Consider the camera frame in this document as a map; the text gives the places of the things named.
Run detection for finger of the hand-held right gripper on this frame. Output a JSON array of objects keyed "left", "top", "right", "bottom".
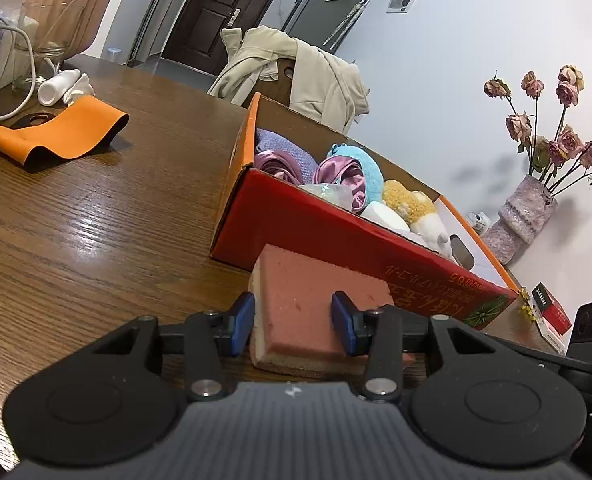
[{"left": 491, "top": 336, "right": 569, "bottom": 376}]

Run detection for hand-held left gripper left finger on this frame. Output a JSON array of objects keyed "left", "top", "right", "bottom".
[{"left": 91, "top": 291, "right": 257, "bottom": 402}]

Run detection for pink textured vase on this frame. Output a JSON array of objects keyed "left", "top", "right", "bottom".
[{"left": 481, "top": 174, "right": 558, "bottom": 266}]

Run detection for red cigarette pack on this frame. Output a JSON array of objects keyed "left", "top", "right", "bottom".
[{"left": 530, "top": 282, "right": 573, "bottom": 336}]

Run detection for cream round soft ball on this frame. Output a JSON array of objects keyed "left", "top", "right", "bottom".
[{"left": 360, "top": 201, "right": 411, "bottom": 233}]

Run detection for dark brown door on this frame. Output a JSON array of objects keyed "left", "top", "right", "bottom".
[{"left": 161, "top": 0, "right": 294, "bottom": 65}]

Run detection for red cardboard box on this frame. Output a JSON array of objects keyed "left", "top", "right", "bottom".
[{"left": 210, "top": 92, "right": 522, "bottom": 332}]

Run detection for white power cable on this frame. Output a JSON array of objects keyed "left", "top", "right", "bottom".
[{"left": 0, "top": 22, "right": 59, "bottom": 131}]

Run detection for lavender knit cloth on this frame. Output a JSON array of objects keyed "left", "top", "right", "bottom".
[{"left": 255, "top": 129, "right": 319, "bottom": 183}]

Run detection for clear folded umbrella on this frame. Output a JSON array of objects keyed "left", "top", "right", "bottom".
[{"left": 323, "top": 0, "right": 372, "bottom": 51}]

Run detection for clear plastic bag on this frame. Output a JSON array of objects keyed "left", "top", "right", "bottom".
[{"left": 298, "top": 182, "right": 357, "bottom": 211}]

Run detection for glass jar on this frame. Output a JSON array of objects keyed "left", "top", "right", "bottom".
[{"left": 12, "top": 0, "right": 89, "bottom": 92}]

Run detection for beige jacket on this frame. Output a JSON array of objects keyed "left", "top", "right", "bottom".
[{"left": 207, "top": 25, "right": 371, "bottom": 135}]

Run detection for light blue plush toy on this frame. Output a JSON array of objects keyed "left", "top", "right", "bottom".
[{"left": 326, "top": 144, "right": 384, "bottom": 211}]

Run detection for wooden chair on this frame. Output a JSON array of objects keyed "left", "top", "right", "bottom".
[{"left": 261, "top": 57, "right": 297, "bottom": 108}]

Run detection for white cigarette pack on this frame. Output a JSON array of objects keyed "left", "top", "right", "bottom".
[{"left": 533, "top": 317, "right": 567, "bottom": 356}]

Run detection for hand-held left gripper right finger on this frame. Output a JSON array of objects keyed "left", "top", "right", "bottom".
[{"left": 331, "top": 291, "right": 502, "bottom": 402}]

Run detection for white plastic bottle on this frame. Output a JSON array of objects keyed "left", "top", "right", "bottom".
[{"left": 37, "top": 69, "right": 83, "bottom": 107}]

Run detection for pink sponge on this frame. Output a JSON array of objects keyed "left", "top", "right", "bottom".
[{"left": 248, "top": 243, "right": 417, "bottom": 378}]

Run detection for yellow dried flower bits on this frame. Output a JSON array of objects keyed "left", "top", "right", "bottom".
[{"left": 518, "top": 287, "right": 542, "bottom": 321}]

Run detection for dried pink roses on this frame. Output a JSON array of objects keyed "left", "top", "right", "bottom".
[{"left": 483, "top": 65, "right": 592, "bottom": 196}]

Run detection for orange elastic band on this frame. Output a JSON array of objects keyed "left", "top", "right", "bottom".
[{"left": 0, "top": 97, "right": 130, "bottom": 167}]

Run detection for grey refrigerator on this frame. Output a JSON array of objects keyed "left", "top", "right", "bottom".
[{"left": 281, "top": 0, "right": 372, "bottom": 53}]

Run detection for purple satin scrunchie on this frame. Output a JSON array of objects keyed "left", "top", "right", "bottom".
[
  {"left": 312, "top": 156, "right": 369, "bottom": 215},
  {"left": 253, "top": 151, "right": 302, "bottom": 183}
]

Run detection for yellow and white plush toy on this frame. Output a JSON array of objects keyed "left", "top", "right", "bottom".
[{"left": 382, "top": 180, "right": 454, "bottom": 261}]

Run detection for small white bottle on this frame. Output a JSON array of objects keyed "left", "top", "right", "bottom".
[{"left": 465, "top": 211, "right": 492, "bottom": 235}]

